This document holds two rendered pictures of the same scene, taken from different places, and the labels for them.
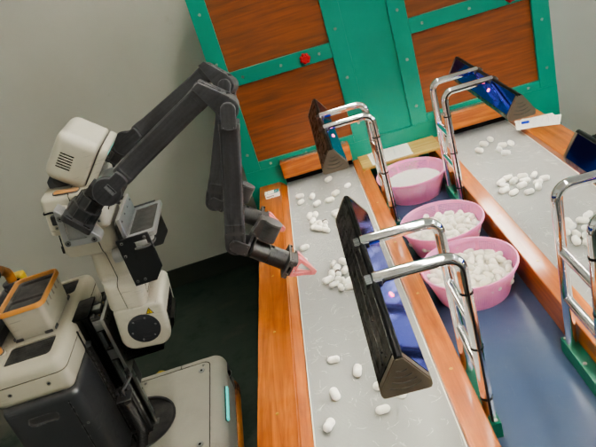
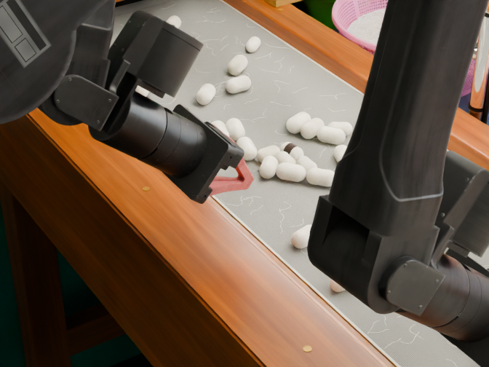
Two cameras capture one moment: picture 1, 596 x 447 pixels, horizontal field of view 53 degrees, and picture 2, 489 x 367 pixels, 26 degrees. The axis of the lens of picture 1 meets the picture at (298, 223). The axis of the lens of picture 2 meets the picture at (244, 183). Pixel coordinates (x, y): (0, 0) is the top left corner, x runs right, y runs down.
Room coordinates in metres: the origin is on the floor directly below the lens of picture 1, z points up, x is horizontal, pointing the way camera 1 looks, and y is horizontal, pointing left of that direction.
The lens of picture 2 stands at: (1.13, 0.62, 1.44)
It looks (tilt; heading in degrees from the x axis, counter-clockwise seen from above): 34 degrees down; 323
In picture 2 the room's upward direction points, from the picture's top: straight up
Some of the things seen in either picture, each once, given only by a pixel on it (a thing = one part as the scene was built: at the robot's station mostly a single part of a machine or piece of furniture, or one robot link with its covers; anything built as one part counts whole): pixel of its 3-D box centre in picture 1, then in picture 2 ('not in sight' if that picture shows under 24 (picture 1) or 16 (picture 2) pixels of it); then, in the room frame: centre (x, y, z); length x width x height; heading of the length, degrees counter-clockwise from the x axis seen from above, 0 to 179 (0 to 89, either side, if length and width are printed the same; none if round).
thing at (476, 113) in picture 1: (472, 113); not in sight; (2.37, -0.83, 0.83); 0.30 x 0.06 x 0.07; 86
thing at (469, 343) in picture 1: (427, 334); not in sight; (1.00, -0.18, 0.90); 0.20 x 0.19 x 0.45; 176
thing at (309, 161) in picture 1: (316, 160); not in sight; (2.42, -0.15, 0.83); 0.30 x 0.06 x 0.07; 86
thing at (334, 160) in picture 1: (324, 130); not in sight; (1.98, -0.18, 1.08); 0.62 x 0.08 x 0.07; 176
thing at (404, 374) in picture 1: (369, 272); not in sight; (1.01, -0.10, 1.08); 0.62 x 0.08 x 0.07; 176
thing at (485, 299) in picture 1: (470, 276); not in sight; (1.41, -0.42, 0.72); 0.27 x 0.27 x 0.10
